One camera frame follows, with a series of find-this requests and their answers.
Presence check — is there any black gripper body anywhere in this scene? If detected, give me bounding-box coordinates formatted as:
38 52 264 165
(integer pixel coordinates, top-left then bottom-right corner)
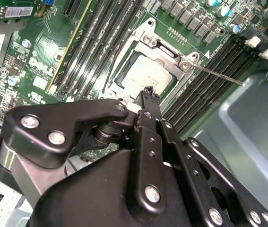
31 148 219 227

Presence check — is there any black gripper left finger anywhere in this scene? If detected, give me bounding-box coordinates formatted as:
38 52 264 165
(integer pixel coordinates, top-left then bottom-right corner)
0 86 168 215

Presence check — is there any metal locking lever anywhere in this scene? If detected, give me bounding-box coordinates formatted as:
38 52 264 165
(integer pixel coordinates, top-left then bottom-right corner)
102 37 126 94
191 63 246 87

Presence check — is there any silver CPU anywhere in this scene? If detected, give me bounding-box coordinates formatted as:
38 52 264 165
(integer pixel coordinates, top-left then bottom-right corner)
121 55 175 95

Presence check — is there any metal socket cover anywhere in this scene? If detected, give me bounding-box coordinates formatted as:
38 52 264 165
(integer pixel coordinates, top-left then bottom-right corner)
111 30 196 107

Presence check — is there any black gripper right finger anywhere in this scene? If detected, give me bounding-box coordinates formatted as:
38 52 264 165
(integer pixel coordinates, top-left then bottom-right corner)
156 93 268 227

